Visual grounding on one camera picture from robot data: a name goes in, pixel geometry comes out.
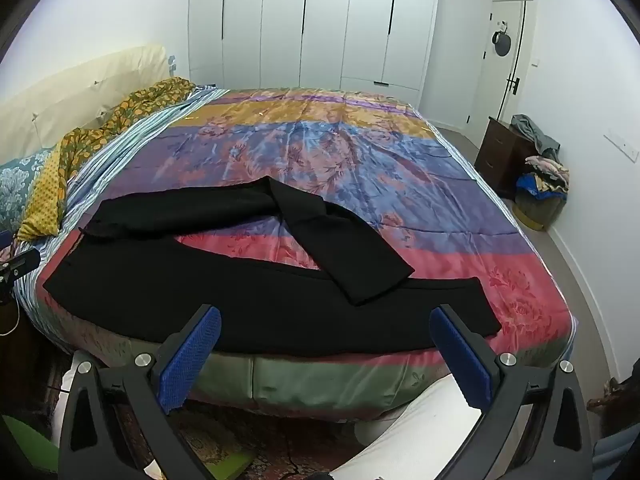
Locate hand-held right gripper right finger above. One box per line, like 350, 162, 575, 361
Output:
430, 304, 593, 480

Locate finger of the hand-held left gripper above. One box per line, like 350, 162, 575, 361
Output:
0, 249, 42, 286

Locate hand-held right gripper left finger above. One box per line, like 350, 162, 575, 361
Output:
59, 304, 222, 480

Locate black pants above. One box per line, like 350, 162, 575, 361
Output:
42, 176, 502, 358

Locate yellow floral quilt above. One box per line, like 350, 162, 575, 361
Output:
17, 77, 197, 241

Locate blue floral pillow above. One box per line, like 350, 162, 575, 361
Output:
0, 147, 58, 233

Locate person's white trouser leg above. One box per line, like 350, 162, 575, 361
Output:
330, 375, 493, 480

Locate patterned brown rug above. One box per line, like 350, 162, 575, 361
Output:
100, 400, 361, 480

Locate olive laundry basket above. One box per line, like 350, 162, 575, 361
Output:
512, 190, 566, 232

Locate cream padded headboard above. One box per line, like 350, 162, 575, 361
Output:
0, 45, 168, 161

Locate green mat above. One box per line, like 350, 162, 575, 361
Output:
0, 415, 61, 473

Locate blue striped bed sheet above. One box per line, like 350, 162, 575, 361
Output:
65, 85, 231, 196

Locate pile of mixed clothes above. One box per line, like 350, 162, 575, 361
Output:
515, 155, 571, 196

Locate dark wooden nightstand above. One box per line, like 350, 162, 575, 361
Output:
474, 116, 538, 200

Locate colourful floral satin bedspread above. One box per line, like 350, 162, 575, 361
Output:
12, 87, 576, 421

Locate grey cloth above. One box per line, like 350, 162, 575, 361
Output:
510, 114, 561, 163

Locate white door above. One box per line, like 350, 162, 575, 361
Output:
462, 0, 526, 136

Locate white wardrobe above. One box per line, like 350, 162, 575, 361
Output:
187, 0, 443, 111

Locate thin white cable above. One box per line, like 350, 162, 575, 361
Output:
0, 305, 21, 337

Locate long white wall socket panel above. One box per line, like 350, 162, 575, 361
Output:
604, 132, 638, 161

